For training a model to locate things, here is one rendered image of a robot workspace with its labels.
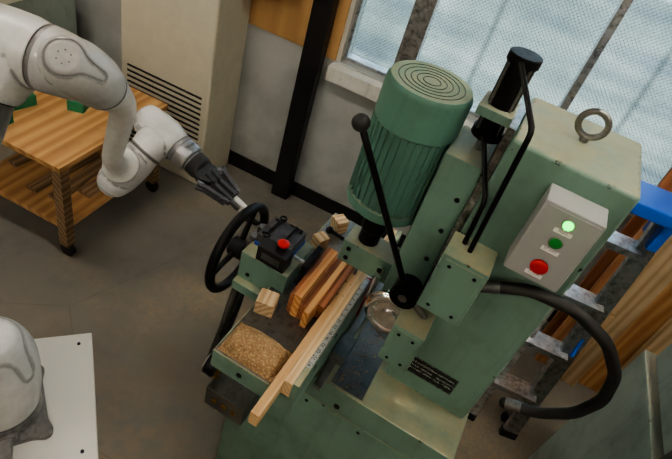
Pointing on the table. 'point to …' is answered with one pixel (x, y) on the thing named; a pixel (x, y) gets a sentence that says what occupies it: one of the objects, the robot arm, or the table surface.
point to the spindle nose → (370, 233)
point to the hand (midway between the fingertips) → (241, 207)
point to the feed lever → (410, 289)
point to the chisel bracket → (360, 256)
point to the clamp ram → (307, 263)
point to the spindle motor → (409, 138)
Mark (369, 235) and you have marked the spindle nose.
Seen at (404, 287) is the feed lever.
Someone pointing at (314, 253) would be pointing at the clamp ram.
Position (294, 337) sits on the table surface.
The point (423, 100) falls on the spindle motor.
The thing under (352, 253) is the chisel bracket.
